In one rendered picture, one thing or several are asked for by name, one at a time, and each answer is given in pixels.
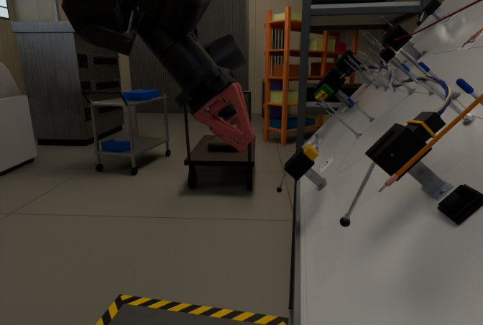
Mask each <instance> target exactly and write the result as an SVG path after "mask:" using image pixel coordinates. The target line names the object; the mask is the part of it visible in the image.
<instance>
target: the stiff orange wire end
mask: <svg viewBox="0 0 483 325"><path fill-rule="evenodd" d="M482 100H483V93H482V94H481V95H480V96H479V97H478V98H477V99H476V100H475V101H473V102H472V103H471V104H470V105H469V106H468V107H467V108H466V109H465V110H463V111H462V112H461V113H460V115H458V116H457V117H456V118H455V119H454V120H453V121H452V122H451V123H450V124H449V125H448V126H446V127H445V128H444V129H443V130H442V131H441V132H440V133H439V134H437V135H436V136H435V137H434V138H433V139H432V140H431V141H430V142H429V143H428V144H427V145H426V146H425V147H424V148H423V149H422V150H421V151H419V152H418V153H417V154H416V155H415V156H414V157H413V158H412V159H410V160H409V161H408V162H407V163H406V164H405V165H404V166H403V167H402V168H400V169H399V170H398V171H397V172H396V174H394V175H392V176H391V177H390V178H389V179H388V180H386V181H385V185H384V186H382V187H381V188H380V189H379V190H378V192H381V191H382V190H383V189H384V188H386V187H387V186H391V185H392V184H393V183H394V182H395V181H396V180H397V179H398V177H399V176H400V175H401V174H403V173H404V172H405V171H406V170H407V169H408V168H409V167H410V166H411V165H412V164H413V163H414V162H415V161H416V160H417V159H419V158H420V157H421V156H422V155H423V154H424V153H425V152H426V151H428V150H429V149H430V148H431V147H432V146H433V145H434V144H435V143H437V141H439V140H440V138H442V136H444V135H445V134H446V133H447V132H448V131H449V130H450V129H451V128H453V127H454V126H455V125H456V124H457V123H458V122H459V121H461V120H462V119H463V118H464V117H465V116H466V115H467V114H468V113H469V112H470V111H471V110H472V109H473V108H474V107H475V106H477V105H478V104H479V103H480V102H481V101H482Z"/></svg>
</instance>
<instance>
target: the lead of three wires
mask: <svg viewBox="0 0 483 325"><path fill-rule="evenodd" d="M419 81H432V82H434V83H438V84H440V85H441V86H442V88H443V89H444V90H445V92H446V100H445V101H444V103H443V104H442V106H441V107H440V109H439V110H438V111H437V112H436V113H437V115H439V116H440V115H442V113H443V112H444V111H445V109H446V108H447V107H448V105H449V104H450V103H451V88H450V87H449V86H448V85H446V82H445V81H443V80H441V79H438V78H435V77H433V76H420V78H419Z"/></svg>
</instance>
